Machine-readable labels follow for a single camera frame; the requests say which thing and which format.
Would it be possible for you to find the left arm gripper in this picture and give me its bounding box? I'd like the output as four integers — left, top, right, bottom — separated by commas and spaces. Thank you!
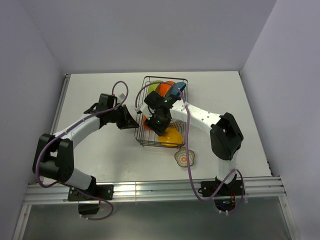
107, 104, 139, 130

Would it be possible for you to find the red orange square bowl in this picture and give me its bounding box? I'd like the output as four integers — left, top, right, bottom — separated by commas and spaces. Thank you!
142, 116, 151, 130

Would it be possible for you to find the yellow round bowl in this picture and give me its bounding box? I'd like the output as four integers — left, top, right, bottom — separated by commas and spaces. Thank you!
157, 127, 184, 147

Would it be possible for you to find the orange white round bowl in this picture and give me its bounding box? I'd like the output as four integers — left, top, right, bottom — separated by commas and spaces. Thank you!
155, 80, 175, 97

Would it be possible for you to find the white square bowl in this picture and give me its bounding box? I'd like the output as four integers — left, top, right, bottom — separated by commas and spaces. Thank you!
147, 80, 161, 94

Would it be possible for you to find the flower shaped patterned dish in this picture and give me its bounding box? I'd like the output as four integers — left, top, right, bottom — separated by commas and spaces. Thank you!
174, 147, 195, 168

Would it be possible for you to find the blue ceramic bowl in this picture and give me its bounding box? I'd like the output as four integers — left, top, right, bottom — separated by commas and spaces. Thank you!
171, 81, 187, 97

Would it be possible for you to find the patterned round bowl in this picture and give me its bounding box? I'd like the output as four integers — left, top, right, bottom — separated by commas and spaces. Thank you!
169, 120, 184, 130

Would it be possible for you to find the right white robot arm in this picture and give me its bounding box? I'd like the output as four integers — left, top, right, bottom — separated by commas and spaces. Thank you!
136, 91, 244, 195

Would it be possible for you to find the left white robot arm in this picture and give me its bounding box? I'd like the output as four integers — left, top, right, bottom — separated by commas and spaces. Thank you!
32, 93, 139, 200

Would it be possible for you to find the black wire dish rack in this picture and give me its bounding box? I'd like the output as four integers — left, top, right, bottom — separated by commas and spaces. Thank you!
134, 75, 189, 148

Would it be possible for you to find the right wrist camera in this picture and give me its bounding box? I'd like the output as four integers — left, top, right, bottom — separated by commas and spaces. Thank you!
135, 103, 153, 119

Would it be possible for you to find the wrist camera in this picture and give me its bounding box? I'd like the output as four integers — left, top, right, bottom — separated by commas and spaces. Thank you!
116, 93, 127, 105
135, 103, 153, 119

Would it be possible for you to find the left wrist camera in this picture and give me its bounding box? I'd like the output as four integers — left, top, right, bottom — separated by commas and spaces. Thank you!
116, 93, 127, 105

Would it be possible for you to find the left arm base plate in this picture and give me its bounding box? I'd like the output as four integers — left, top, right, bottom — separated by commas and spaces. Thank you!
67, 184, 114, 202

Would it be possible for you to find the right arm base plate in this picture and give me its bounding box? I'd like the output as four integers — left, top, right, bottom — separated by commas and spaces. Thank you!
198, 180, 246, 197

